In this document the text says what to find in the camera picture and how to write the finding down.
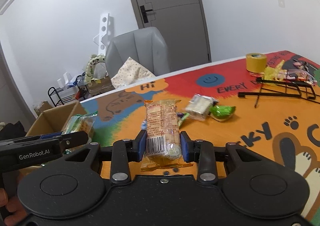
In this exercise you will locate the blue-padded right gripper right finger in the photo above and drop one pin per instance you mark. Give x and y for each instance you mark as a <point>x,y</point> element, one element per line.
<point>202,153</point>

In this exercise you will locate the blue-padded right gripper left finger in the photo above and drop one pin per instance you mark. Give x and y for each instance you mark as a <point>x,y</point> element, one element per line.
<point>126,151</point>

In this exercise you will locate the orange biscuit package with barcode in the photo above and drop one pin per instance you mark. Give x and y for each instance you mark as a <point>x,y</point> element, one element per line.
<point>163,145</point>

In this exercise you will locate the brown cardboard box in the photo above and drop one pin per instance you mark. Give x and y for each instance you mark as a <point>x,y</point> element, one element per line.
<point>55,119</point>

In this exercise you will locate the green-edged cracker package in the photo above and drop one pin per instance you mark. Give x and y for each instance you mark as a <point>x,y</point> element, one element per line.
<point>80,122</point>

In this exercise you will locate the person's left hand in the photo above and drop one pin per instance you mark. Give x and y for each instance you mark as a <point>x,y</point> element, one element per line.
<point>13,206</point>

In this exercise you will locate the dark clothes pile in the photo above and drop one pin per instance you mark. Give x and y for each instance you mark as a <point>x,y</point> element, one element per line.
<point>12,131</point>

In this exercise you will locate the green candy wrapper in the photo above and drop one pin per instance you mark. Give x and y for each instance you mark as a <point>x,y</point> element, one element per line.
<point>222,113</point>

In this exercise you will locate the white sandwich cake package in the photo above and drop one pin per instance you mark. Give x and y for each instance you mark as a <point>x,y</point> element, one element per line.
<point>199,106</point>

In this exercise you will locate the SF cardboard shipping box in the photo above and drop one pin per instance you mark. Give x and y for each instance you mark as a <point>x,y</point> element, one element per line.
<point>100,86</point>

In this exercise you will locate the dotted cream cushion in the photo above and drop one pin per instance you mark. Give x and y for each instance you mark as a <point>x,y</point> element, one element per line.
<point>129,73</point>

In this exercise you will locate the panda print toilet seat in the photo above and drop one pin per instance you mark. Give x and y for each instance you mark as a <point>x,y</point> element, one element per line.
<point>90,69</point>

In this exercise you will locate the colourful cat table mat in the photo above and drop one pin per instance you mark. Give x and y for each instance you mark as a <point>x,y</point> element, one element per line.
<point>281,123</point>

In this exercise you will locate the yellow hair clip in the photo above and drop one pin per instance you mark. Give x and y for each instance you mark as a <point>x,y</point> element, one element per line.
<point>277,73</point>

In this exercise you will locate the yellow tape roll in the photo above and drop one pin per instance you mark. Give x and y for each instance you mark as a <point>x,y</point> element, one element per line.
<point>256,62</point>

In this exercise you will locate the grey upholstered chair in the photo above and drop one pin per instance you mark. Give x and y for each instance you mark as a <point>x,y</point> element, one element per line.
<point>146,46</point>

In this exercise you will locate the white perforated rack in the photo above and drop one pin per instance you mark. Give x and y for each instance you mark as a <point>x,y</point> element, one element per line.
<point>106,33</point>

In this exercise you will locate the clear bag of trinkets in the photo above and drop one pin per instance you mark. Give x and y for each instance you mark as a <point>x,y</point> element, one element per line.
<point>301,72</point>

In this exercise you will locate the grey door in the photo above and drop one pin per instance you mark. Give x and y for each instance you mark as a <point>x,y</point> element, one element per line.
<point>182,24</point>

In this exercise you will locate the black wire shoe rack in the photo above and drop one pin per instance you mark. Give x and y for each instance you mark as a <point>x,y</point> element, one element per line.
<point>63,96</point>

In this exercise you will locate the black wire stand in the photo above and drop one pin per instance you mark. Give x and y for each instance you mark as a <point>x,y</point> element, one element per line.
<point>282,89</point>

